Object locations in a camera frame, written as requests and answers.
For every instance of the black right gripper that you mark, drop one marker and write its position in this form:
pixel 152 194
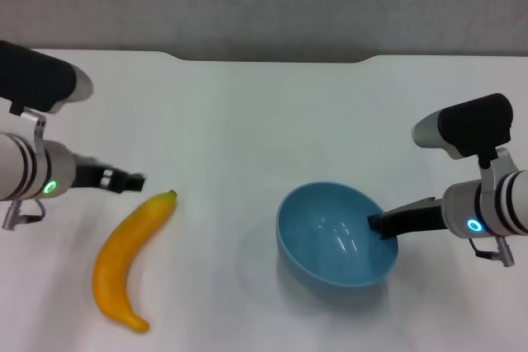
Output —
pixel 420 216

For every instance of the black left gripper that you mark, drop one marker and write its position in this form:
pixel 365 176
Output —
pixel 88 172

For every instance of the blue bowl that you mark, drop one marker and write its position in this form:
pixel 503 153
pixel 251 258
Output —
pixel 334 236

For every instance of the yellow banana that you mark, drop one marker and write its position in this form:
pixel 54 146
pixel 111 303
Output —
pixel 123 245

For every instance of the silver left camera bracket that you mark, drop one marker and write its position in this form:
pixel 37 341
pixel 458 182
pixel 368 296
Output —
pixel 38 129

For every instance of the silver camera bracket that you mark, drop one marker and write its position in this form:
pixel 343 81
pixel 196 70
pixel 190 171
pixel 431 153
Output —
pixel 38 129
pixel 501 162

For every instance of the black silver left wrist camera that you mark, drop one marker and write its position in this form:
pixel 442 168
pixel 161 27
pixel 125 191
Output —
pixel 37 80

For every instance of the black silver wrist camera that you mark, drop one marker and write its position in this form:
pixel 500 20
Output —
pixel 474 125
pixel 37 80

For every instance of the silver right camera bracket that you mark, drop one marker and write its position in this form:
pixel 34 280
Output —
pixel 501 162

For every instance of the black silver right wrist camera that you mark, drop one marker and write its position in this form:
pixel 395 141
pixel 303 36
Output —
pixel 474 125

